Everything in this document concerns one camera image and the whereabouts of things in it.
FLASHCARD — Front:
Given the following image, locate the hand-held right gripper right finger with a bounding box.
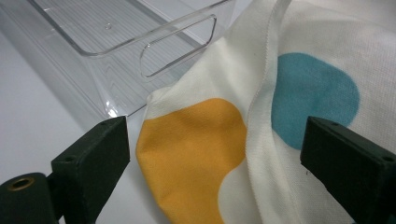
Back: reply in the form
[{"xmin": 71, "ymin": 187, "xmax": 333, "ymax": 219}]
[{"xmin": 300, "ymin": 116, "xmax": 396, "ymax": 224}]

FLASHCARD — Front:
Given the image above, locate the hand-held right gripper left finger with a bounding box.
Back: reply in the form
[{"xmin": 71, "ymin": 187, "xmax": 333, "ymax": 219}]
[{"xmin": 50, "ymin": 115, "xmax": 131, "ymax": 224}]

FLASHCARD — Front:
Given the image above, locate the white dotted cloth bag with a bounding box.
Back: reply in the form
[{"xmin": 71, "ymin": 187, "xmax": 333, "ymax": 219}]
[{"xmin": 135, "ymin": 0, "xmax": 396, "ymax": 224}]

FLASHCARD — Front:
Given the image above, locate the clear plastic storage bin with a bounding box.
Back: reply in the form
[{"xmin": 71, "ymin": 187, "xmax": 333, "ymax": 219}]
[{"xmin": 0, "ymin": 0, "xmax": 238, "ymax": 120}]

